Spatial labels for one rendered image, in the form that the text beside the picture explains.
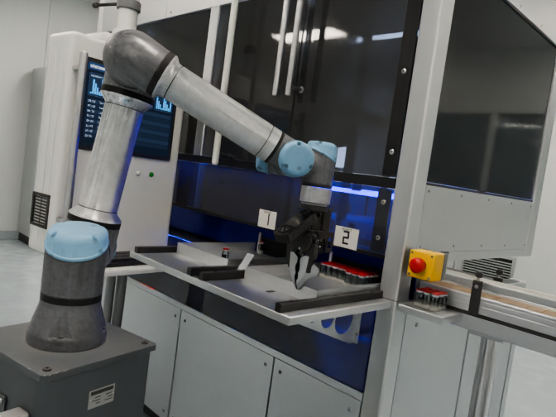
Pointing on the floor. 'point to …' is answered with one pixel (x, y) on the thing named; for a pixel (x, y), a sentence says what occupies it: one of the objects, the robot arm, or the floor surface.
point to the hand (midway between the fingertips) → (296, 284)
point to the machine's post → (407, 203)
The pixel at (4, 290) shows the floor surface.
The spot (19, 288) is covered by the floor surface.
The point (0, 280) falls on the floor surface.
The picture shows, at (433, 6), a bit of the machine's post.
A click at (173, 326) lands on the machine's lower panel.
